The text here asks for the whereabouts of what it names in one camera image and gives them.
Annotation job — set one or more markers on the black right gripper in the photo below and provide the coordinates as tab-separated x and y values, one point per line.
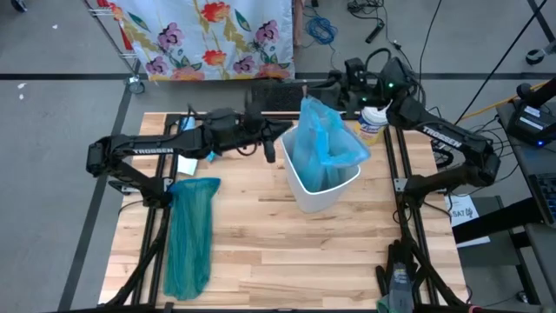
360	87

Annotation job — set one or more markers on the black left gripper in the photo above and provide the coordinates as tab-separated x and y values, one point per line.
236	130

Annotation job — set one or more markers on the blue plastic bin liner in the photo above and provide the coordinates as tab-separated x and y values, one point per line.
330	139

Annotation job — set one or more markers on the white plastic trash bin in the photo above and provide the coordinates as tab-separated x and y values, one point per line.
317	202

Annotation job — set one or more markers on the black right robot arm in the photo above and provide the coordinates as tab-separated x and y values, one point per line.
447	135

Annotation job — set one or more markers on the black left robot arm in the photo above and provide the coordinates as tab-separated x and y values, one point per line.
147	148

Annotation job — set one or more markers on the blue folded bag pack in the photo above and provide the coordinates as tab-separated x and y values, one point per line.
211	156

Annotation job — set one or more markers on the teal mesh bag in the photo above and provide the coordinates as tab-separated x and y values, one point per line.
189	252

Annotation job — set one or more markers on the yellow white wipes canister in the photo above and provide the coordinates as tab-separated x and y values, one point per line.
369	130

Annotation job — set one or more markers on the white spray bottle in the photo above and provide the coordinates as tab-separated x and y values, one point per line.
187	166

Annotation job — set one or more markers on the floral print curtain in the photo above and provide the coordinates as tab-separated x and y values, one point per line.
208	39

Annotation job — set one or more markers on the thin black diagonal rod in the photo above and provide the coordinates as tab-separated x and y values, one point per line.
498	65

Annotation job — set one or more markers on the white printed sheet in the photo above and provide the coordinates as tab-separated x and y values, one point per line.
460	221

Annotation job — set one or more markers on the grey work glove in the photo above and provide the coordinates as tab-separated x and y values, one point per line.
400	282

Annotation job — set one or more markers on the green cloth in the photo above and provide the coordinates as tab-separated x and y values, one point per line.
383	305

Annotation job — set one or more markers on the black device box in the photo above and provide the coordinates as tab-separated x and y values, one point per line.
527	126

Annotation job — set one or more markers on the black stand leg with caster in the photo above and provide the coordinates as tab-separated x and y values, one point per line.
535	57

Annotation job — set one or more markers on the black crossbar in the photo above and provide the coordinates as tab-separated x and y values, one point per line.
499	221

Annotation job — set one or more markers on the grey desk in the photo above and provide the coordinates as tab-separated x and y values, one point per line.
534	161

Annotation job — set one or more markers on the black keyboard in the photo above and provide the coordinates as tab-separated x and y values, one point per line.
545	195

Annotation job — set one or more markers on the black wheel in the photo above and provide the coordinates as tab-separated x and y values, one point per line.
19	5

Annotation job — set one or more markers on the wooden post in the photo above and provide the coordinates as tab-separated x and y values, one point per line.
298	26

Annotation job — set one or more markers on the black cylindrical mount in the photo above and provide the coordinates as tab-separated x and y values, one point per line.
526	91

